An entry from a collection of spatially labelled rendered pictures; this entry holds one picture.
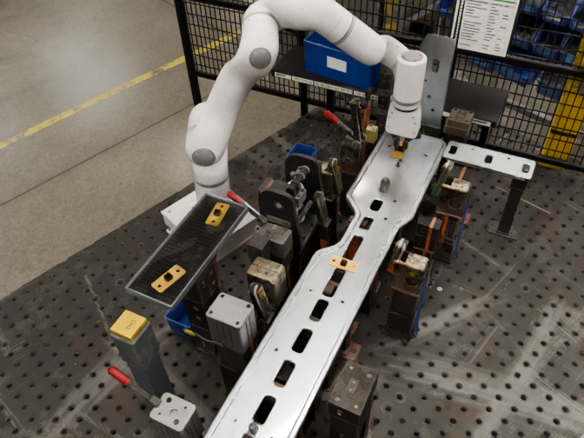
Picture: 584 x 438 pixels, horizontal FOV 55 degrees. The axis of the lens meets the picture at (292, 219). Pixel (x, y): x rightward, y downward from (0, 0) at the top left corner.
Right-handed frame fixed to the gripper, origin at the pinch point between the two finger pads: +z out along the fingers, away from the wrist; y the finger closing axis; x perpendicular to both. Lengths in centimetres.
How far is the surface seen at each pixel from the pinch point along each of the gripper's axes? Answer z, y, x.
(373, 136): 4.9, -11.4, 6.2
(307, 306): 9, -3, -64
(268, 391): 9, -1, -90
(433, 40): -22.8, -0.6, 26.6
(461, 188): 4.5, 22.4, -7.3
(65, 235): 109, -175, -14
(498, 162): 9.1, 29.6, 15.0
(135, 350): -3, -30, -99
